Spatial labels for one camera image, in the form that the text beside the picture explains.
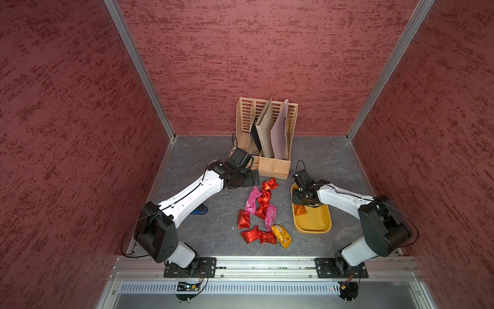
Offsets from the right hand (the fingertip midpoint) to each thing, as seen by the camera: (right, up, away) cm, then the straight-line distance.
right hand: (297, 201), depth 92 cm
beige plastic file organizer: (-26, +49, +17) cm, 58 cm away
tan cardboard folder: (-17, +37, -3) cm, 41 cm away
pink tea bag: (-23, 0, -3) cm, 23 cm away
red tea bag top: (-14, +7, +3) cm, 16 cm away
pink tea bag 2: (-14, -5, -9) cm, 17 cm away
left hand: (-24, +10, -10) cm, 28 cm away
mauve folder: (-9, +34, +1) cm, 35 cm away
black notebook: (-21, +33, -2) cm, 39 cm away
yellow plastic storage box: (+9, -7, -5) cm, 12 cm away
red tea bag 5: (-18, -4, -6) cm, 19 cm away
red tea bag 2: (-26, -6, -7) cm, 28 cm away
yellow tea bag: (-9, -12, -13) cm, 19 cm away
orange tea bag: (0, -2, -5) cm, 5 cm away
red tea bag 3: (-23, -11, -13) cm, 28 cm away
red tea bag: (-17, +1, -1) cm, 17 cm away
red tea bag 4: (-16, -11, -14) cm, 24 cm away
